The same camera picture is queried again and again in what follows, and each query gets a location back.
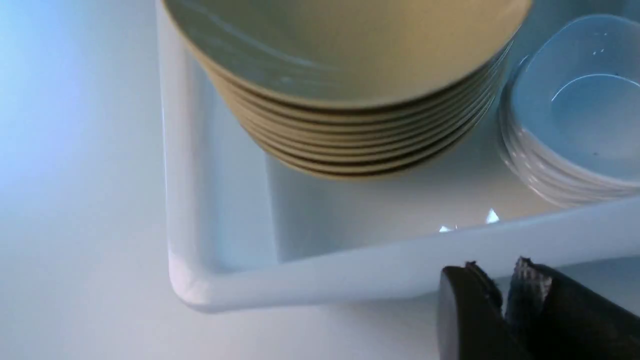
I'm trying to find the tan noodle bowl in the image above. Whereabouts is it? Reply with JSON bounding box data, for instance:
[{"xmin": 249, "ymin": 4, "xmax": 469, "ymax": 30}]
[{"xmin": 162, "ymin": 0, "xmax": 533, "ymax": 109}]

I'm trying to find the stack of tan bowls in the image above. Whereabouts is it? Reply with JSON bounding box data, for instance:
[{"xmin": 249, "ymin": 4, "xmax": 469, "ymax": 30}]
[{"xmin": 204, "ymin": 41, "xmax": 514, "ymax": 180}]

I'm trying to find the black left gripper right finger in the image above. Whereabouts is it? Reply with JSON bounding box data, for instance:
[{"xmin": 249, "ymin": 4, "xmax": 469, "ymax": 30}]
[{"xmin": 505, "ymin": 257, "xmax": 640, "ymax": 360}]

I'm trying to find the stack of white dishes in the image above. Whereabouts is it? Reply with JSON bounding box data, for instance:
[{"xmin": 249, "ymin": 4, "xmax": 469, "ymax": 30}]
[{"xmin": 499, "ymin": 14, "xmax": 640, "ymax": 208}]

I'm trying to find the large white plastic tub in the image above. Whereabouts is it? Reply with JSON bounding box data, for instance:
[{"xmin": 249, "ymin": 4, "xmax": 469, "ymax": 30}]
[{"xmin": 156, "ymin": 0, "xmax": 639, "ymax": 313}]

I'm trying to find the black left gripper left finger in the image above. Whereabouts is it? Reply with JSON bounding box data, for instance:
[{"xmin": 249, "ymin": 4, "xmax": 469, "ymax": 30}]
[{"xmin": 437, "ymin": 261, "xmax": 533, "ymax": 360}]

